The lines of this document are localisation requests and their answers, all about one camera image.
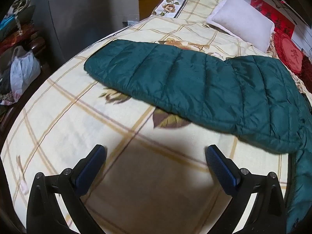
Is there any dark red velvet cushion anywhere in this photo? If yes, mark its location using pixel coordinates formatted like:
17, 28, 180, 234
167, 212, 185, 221
299, 53, 312, 93

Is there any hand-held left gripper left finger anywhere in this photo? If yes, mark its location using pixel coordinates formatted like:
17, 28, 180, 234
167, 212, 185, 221
26, 144, 108, 234

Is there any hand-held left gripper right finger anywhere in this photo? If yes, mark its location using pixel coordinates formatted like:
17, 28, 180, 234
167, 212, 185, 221
205, 144, 287, 234

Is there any white plastic bag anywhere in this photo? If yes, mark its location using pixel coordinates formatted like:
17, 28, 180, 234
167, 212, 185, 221
10, 46, 41, 103

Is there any pile of folded clothes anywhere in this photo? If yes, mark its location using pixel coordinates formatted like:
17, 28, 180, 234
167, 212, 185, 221
0, 0, 41, 54

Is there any red wall poster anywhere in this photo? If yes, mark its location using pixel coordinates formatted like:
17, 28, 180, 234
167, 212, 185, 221
251, 0, 296, 38

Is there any white pillow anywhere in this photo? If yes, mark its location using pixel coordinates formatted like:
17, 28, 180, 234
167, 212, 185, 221
207, 0, 275, 52

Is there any red heart-shaped cushion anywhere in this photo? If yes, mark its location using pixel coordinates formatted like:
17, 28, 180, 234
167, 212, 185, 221
272, 32, 306, 75

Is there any grey wardrobe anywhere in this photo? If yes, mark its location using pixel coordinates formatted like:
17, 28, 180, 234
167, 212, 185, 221
29, 0, 139, 62

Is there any green puffer jacket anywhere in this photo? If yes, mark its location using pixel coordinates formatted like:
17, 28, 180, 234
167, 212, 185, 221
83, 40, 312, 234

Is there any bed with floral checked blanket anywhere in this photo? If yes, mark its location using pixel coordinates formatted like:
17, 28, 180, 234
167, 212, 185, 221
0, 0, 303, 234

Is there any black wall television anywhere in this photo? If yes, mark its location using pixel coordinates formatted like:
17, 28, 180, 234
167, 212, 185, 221
253, 0, 312, 28

